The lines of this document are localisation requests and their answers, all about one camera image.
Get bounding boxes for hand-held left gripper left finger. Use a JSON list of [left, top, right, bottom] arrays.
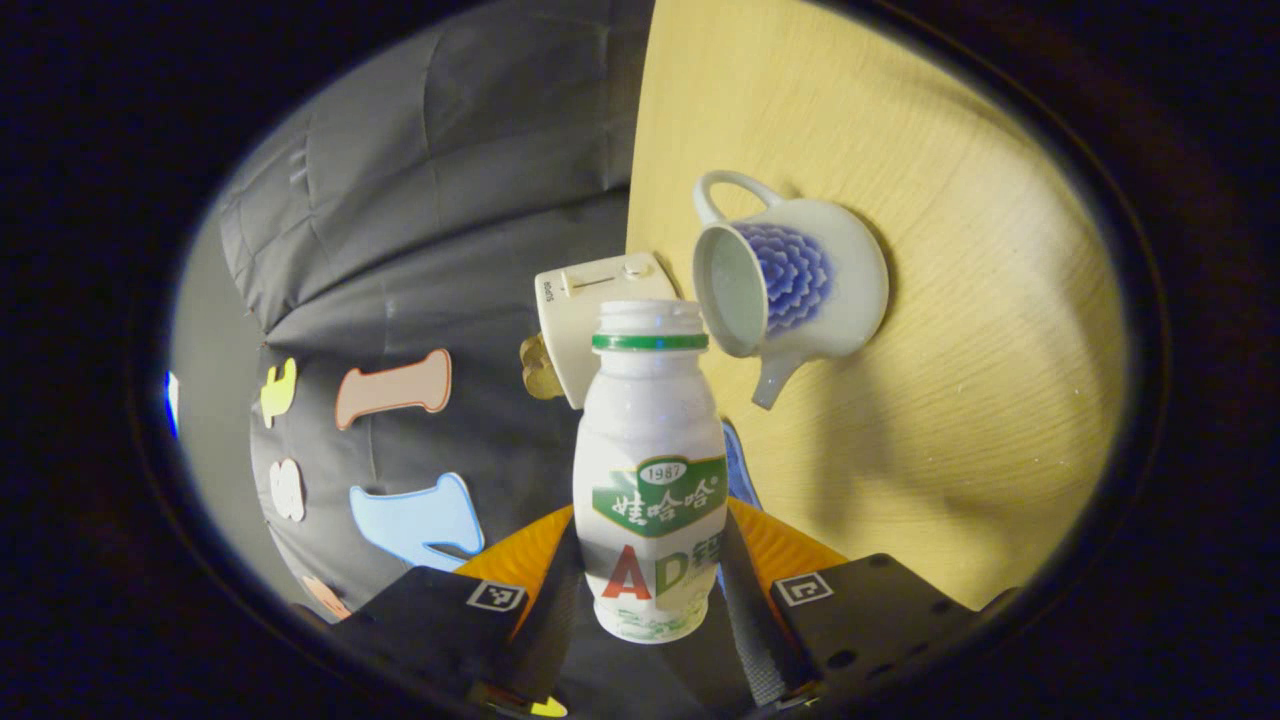
[[335, 503, 586, 716]]

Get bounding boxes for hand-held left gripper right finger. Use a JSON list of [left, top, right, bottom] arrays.
[[715, 497, 1016, 713]]

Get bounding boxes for white green-label water bottle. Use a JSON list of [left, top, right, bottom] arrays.
[[573, 299, 729, 644]]

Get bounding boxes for white blue-flower teacup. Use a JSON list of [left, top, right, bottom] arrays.
[[692, 170, 890, 411]]

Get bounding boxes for blue towel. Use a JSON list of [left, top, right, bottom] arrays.
[[722, 420, 766, 513]]

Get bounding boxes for white toaster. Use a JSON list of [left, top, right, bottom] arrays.
[[534, 251, 681, 410]]

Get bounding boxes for black backdrop cloth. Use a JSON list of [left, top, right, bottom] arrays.
[[170, 0, 656, 621]]

